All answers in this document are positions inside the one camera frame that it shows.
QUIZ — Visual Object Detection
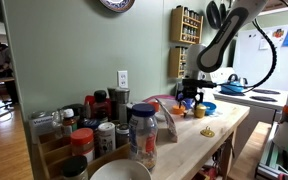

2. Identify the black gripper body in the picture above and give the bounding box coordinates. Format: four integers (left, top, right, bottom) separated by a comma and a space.
176, 78, 217, 105

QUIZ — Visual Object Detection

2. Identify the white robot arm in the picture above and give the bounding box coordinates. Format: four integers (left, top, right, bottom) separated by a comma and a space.
182, 0, 288, 152

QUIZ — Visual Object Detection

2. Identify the blue plastic lid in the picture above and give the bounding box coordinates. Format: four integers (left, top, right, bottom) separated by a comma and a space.
203, 102, 217, 115

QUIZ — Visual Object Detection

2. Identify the brass hook plate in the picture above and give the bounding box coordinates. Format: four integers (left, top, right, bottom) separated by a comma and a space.
200, 127, 215, 137

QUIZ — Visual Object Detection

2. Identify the wooden butcher block cart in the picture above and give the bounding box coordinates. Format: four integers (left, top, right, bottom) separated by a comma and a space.
27, 96, 251, 180

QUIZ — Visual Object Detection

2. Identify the lower wooden spice rack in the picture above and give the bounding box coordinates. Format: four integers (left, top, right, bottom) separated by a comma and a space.
168, 46, 187, 78

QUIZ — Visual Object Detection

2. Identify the wooden spice rack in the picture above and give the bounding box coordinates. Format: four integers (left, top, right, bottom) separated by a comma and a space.
170, 5, 203, 44
168, 46, 187, 78

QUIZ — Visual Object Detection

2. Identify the Planters peanut jar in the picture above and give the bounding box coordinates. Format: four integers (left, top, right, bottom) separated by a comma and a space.
129, 103, 158, 172

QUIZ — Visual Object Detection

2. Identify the upper wooden spice rack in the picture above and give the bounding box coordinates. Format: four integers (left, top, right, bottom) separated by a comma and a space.
170, 5, 203, 44

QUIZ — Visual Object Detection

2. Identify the steel pepper grinder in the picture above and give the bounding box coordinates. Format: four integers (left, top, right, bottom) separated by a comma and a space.
115, 87, 130, 123

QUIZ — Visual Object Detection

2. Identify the white stove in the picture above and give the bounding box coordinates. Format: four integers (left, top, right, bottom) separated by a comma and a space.
207, 67, 288, 161

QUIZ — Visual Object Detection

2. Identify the white refrigerator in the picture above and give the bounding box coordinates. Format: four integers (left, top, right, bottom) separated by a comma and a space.
233, 24, 288, 91

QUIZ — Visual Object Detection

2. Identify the hanging black pan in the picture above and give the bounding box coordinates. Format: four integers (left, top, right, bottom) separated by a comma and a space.
206, 0, 221, 29

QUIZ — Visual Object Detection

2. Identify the white spice shaker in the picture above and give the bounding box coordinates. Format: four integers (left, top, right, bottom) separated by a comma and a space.
98, 122, 116, 156

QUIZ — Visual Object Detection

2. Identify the dark sauce bottle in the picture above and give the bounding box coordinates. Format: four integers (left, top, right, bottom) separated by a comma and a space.
92, 90, 110, 122

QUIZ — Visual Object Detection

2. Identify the white bowl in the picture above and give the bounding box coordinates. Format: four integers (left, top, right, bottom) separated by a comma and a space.
90, 159, 152, 180

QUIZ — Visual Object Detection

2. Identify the red lid jar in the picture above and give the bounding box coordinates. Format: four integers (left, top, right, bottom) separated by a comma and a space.
70, 128, 95, 163

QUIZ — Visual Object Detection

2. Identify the small brown spice bottle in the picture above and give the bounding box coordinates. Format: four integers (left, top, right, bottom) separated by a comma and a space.
62, 109, 77, 137

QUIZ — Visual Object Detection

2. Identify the black lid jar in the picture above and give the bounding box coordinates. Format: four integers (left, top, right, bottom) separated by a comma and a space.
62, 155, 88, 180

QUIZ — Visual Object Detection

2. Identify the wooden condiment tray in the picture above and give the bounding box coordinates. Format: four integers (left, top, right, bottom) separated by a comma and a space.
37, 133, 130, 180

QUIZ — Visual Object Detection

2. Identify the person in background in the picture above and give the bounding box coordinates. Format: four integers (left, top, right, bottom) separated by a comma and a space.
0, 42, 19, 104

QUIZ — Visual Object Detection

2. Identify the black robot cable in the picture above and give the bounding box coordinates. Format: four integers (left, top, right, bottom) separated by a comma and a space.
217, 0, 288, 94

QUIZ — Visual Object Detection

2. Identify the white wall outlet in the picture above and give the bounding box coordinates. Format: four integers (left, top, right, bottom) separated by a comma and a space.
117, 70, 128, 88

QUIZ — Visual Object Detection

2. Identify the decorative wall plate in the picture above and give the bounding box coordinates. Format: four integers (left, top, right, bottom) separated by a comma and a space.
99, 0, 135, 13

